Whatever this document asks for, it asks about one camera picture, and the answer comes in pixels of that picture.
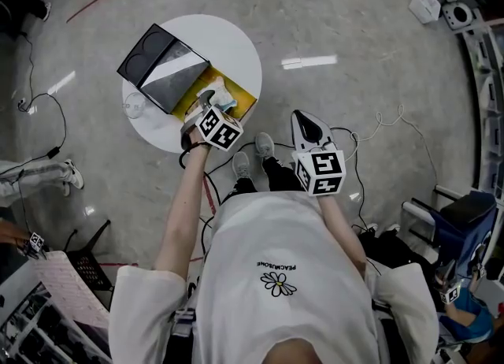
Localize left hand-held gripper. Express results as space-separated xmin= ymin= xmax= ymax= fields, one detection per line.
xmin=180 ymin=89 xmax=245 ymax=154

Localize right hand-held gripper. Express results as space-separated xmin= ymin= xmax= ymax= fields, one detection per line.
xmin=290 ymin=110 xmax=348 ymax=198

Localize yellow-lined black box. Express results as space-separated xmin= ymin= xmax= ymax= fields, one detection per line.
xmin=116 ymin=23 xmax=259 ymax=125

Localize person's right forearm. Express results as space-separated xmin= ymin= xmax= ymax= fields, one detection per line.
xmin=316 ymin=194 xmax=368 ymax=277

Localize person's left forearm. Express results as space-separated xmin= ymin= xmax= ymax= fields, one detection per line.
xmin=153 ymin=143 xmax=210 ymax=273

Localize white box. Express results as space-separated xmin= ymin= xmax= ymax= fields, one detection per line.
xmin=408 ymin=0 xmax=443 ymax=25

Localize white shelving unit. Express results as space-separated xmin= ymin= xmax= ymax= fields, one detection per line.
xmin=458 ymin=19 xmax=504 ymax=200

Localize person's grey right shoe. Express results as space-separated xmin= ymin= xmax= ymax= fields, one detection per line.
xmin=254 ymin=132 xmax=276 ymax=161

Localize person's grey shoe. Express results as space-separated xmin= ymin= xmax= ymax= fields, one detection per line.
xmin=254 ymin=132 xmax=276 ymax=161
xmin=231 ymin=151 xmax=253 ymax=180

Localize person's black trousers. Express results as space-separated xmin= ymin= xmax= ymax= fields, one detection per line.
xmin=227 ymin=154 xmax=305 ymax=202

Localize round white table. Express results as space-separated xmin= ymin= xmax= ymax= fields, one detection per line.
xmin=121 ymin=13 xmax=263 ymax=155

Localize clear plastic lid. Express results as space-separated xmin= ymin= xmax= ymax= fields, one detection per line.
xmin=121 ymin=91 xmax=153 ymax=120

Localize person's grey left shoe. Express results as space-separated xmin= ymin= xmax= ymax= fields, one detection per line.
xmin=231 ymin=151 xmax=253 ymax=180

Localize red floor tape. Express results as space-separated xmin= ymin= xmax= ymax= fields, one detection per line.
xmin=65 ymin=0 xmax=124 ymax=24

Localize person's white t-shirt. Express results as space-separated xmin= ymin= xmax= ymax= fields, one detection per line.
xmin=107 ymin=190 xmax=440 ymax=364

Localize white round appliance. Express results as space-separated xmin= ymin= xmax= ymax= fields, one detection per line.
xmin=440 ymin=1 xmax=474 ymax=33

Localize black perforated stool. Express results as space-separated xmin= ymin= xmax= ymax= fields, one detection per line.
xmin=64 ymin=219 xmax=116 ymax=310

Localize pink perforated board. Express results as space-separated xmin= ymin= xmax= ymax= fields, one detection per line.
xmin=32 ymin=250 xmax=112 ymax=331

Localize white cable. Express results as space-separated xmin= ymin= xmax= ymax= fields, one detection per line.
xmin=351 ymin=103 xmax=439 ymax=183

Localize black cable with adapter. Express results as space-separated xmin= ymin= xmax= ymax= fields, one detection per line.
xmin=0 ymin=31 xmax=69 ymax=177

